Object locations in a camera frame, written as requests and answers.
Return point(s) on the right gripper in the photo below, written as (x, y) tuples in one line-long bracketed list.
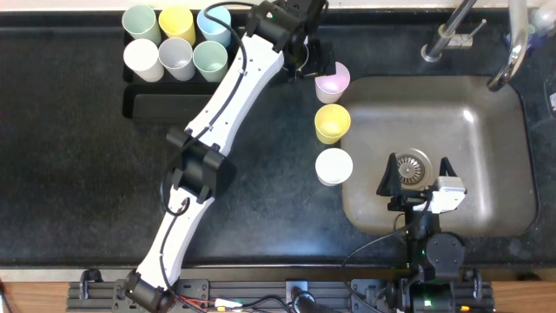
[(408, 204)]

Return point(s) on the white cup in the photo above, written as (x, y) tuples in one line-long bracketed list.
[(333, 166), (141, 56)]

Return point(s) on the yellow cup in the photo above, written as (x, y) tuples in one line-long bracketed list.
[(176, 21), (332, 121)]

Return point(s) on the pink cup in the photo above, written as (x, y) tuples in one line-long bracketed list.
[(332, 82)]

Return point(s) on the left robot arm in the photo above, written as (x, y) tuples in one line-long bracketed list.
[(256, 65)]

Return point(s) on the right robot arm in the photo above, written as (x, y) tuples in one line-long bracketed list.
[(443, 252)]

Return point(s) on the steel sink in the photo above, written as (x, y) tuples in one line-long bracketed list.
[(478, 152)]

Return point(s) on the clear labelled container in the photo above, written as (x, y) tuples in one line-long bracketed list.
[(552, 100)]

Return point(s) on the steel tap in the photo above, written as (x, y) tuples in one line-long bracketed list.
[(519, 43)]

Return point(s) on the blue soap bottle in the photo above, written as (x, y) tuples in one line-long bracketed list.
[(543, 19)]

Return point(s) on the black tray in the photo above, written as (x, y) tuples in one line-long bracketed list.
[(232, 58), (165, 106)]

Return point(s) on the green cup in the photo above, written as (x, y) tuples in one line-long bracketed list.
[(209, 58), (139, 21)]

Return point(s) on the blue cup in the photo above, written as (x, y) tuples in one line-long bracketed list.
[(221, 17)]

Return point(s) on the grey cup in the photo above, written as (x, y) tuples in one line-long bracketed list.
[(176, 54)]

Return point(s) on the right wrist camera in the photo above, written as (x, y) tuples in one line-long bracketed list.
[(447, 193)]

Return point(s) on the mounting rail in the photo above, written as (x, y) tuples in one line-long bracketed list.
[(252, 289)]

